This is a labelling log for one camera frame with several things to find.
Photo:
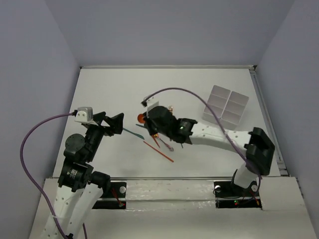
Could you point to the white divided utensil container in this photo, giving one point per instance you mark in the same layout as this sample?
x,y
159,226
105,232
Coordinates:
x,y
229,106

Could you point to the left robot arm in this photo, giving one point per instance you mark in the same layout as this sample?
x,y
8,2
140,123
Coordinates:
x,y
79,186

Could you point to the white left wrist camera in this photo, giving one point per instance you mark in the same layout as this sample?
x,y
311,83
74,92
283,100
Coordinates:
x,y
84,115

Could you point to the aluminium table edge rail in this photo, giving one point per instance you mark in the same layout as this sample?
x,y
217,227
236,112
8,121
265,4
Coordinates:
x,y
249,67

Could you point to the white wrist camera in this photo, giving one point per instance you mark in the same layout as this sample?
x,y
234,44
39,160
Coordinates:
x,y
150,104
84,115

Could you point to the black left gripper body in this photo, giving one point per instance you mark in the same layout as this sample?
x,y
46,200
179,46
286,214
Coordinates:
x,y
104,123

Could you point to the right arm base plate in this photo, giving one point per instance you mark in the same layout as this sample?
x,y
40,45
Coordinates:
x,y
230,196

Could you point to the orange plastic spoon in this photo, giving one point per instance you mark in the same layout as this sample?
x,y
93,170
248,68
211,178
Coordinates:
x,y
141,118

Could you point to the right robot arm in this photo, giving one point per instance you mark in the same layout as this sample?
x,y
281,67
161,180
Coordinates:
x,y
255,147

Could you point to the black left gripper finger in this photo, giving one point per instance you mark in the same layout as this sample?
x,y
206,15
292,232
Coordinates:
x,y
99,118
115,124

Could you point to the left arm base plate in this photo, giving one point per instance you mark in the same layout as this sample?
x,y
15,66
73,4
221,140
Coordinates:
x,y
114,199

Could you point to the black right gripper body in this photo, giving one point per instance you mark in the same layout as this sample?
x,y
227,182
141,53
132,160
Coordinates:
x,y
153,128

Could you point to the yellow-orange chopstick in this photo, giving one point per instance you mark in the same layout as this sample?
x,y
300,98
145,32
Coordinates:
x,y
154,138

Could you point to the iridescent metal spoon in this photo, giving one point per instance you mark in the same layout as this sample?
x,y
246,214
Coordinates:
x,y
167,145

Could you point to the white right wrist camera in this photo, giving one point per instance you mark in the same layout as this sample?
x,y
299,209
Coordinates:
x,y
150,104

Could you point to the red-orange chopstick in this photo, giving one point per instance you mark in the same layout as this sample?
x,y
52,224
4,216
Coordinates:
x,y
159,152

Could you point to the teal plastic knife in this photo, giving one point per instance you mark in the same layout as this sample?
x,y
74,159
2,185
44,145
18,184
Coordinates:
x,y
133,133

